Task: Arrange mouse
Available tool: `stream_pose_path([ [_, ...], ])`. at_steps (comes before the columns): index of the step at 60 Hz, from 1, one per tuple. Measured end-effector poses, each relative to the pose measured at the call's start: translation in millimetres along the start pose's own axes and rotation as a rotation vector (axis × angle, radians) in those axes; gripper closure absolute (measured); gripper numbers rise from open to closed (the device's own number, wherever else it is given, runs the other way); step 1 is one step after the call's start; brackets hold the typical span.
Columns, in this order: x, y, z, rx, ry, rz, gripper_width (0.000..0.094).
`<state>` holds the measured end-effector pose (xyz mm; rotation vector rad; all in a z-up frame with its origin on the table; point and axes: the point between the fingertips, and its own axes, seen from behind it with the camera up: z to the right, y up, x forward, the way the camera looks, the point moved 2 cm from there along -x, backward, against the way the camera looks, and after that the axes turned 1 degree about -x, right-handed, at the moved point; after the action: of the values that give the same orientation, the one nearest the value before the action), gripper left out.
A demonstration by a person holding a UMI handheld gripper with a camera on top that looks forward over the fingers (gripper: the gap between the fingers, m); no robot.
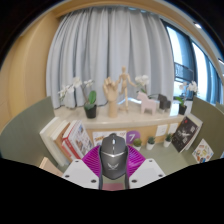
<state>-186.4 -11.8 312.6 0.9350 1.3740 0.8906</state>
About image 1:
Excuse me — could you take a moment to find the dark grey computer mouse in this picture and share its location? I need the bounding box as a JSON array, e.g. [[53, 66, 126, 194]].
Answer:
[[98, 132, 130, 181]]

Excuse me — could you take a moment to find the olive desk partition panel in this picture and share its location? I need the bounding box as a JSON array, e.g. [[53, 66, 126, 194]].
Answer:
[[0, 96, 63, 168], [189, 96, 224, 159]]

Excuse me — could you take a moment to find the black book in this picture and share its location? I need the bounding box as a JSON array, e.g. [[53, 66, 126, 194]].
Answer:
[[171, 115, 201, 154]]

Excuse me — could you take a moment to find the white orchid in black pot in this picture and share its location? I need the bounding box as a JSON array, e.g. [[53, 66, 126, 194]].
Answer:
[[57, 76, 98, 120], [134, 74, 159, 100], [173, 80, 199, 116]]

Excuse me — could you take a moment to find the wooden artist mannequin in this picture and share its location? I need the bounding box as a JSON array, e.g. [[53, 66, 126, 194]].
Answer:
[[116, 65, 138, 113]]

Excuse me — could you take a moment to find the food picture sticker card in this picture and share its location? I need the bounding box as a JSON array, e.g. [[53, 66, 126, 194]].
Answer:
[[191, 138, 215, 164]]

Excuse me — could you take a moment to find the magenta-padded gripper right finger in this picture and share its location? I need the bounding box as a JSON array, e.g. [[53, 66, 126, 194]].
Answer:
[[125, 145, 167, 191]]

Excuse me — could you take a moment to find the pale orange card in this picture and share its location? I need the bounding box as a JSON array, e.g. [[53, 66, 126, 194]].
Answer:
[[38, 156, 64, 178]]

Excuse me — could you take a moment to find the light wooden desk shelf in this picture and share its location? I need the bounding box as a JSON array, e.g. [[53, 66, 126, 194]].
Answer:
[[54, 99, 188, 148]]

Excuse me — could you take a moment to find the window with dark frame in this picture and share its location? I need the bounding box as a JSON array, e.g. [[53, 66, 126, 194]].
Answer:
[[161, 19, 224, 108]]

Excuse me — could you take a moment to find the black wooden horse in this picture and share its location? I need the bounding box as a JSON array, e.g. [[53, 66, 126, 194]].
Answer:
[[157, 93, 172, 113]]

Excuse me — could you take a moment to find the pink wooden horse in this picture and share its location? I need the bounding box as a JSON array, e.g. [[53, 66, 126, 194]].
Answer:
[[136, 91, 160, 116]]

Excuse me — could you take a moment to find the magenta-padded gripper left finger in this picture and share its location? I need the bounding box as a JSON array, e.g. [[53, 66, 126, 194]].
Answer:
[[62, 145, 104, 191]]

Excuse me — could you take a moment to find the white leaning book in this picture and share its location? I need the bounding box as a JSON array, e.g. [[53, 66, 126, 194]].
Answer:
[[39, 116, 73, 168]]

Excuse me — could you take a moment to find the round purple sign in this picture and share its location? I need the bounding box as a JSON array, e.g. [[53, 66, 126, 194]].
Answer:
[[125, 130, 142, 146]]

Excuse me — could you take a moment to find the white sticker sheet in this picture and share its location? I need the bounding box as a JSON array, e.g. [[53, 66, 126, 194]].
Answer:
[[92, 130, 128, 148]]

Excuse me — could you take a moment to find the grey curtain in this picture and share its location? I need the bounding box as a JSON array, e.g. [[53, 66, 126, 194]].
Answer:
[[45, 6, 176, 109]]

